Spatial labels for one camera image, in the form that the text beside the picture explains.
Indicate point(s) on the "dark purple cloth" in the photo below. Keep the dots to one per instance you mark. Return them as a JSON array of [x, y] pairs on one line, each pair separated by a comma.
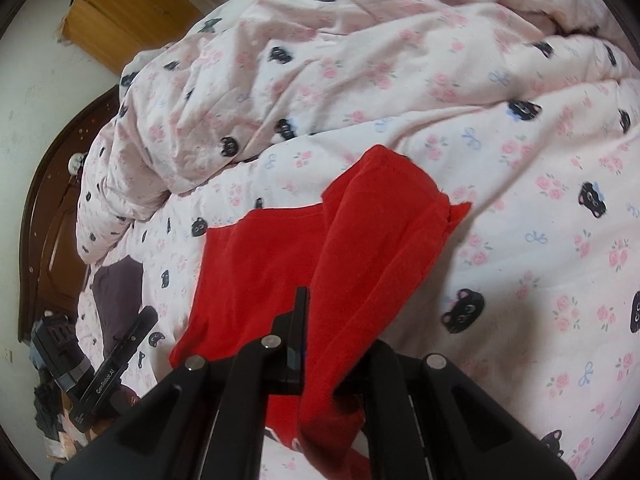
[[117, 290]]

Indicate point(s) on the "pink cat print bed sheet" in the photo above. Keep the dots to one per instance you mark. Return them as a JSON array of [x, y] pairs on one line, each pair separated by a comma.
[[525, 260]]

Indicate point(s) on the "wooden wardrobe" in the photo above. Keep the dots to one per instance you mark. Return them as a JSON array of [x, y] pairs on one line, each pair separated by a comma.
[[125, 15]]

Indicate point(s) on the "round dark wooden stool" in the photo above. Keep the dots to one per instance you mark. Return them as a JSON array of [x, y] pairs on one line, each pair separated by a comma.
[[50, 220]]

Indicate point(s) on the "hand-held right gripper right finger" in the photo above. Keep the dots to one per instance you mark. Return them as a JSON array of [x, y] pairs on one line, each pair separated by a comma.
[[390, 375]]

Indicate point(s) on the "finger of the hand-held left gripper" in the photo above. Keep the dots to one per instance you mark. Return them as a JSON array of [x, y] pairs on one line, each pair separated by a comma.
[[137, 332]]

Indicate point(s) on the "red and white jersey shirt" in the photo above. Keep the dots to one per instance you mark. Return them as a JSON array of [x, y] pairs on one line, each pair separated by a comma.
[[280, 260]]

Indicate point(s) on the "small white round sticker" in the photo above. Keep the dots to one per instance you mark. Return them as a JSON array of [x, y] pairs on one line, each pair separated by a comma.
[[76, 162]]

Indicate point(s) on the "pink cat print quilt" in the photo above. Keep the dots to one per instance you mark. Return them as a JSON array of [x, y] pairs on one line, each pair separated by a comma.
[[350, 50]]

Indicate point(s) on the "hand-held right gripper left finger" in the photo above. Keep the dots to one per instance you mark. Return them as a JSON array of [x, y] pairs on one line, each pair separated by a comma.
[[295, 355]]

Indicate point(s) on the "patterned cloth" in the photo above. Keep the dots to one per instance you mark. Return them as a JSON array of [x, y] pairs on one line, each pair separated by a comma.
[[65, 440]]

